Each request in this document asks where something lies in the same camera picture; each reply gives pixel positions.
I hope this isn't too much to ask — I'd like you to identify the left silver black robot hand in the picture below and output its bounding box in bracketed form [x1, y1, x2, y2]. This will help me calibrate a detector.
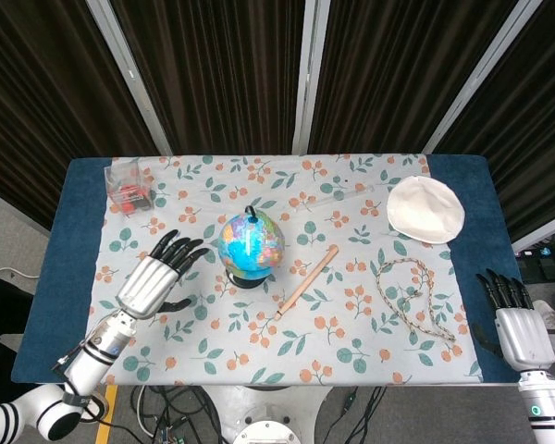
[116, 229, 212, 321]

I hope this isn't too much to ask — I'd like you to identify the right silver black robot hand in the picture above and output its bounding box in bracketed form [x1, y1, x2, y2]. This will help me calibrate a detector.
[474, 268, 555, 371]

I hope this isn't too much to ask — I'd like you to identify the floral printed tablecloth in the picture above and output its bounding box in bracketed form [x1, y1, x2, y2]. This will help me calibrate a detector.
[88, 154, 485, 386]

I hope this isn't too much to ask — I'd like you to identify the blue globe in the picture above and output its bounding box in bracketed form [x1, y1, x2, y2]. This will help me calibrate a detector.
[217, 205, 287, 289]

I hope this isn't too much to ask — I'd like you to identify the dark brown curtain panel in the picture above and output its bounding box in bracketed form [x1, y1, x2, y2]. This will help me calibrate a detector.
[113, 0, 307, 156]
[433, 0, 555, 242]
[0, 0, 159, 230]
[308, 0, 520, 154]

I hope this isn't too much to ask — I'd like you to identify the black power strip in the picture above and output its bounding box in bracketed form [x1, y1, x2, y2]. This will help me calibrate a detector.
[512, 244, 555, 284]

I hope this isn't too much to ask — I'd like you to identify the white partition base rail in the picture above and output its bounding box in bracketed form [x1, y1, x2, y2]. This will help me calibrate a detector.
[512, 220, 555, 254]

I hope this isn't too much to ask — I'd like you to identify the dark blue table mat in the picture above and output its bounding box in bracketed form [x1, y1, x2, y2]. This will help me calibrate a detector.
[11, 154, 522, 386]

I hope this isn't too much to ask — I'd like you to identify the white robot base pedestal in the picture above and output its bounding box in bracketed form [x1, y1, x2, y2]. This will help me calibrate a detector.
[202, 384, 335, 444]

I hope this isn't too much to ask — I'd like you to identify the wooden drumstick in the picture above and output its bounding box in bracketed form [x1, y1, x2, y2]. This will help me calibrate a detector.
[276, 244, 339, 321]

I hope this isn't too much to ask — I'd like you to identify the white fabric cap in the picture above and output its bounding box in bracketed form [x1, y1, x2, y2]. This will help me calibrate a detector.
[387, 175, 466, 244]

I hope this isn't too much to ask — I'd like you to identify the black floor cable bundle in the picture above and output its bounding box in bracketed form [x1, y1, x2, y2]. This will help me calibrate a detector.
[131, 385, 226, 444]
[335, 385, 388, 444]

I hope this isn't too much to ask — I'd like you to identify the clear plastic ruler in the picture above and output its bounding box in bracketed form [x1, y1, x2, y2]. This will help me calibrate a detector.
[295, 183, 381, 213]

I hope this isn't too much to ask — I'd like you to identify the clear box with red items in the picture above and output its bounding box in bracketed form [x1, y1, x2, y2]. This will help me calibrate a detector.
[104, 159, 157, 216]

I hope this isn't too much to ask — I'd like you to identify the white partition frame post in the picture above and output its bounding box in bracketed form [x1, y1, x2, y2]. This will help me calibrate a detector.
[85, 0, 173, 156]
[291, 0, 332, 155]
[423, 0, 545, 154]

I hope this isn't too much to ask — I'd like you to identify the white floor cable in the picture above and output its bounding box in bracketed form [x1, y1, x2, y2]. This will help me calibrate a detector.
[0, 264, 42, 280]

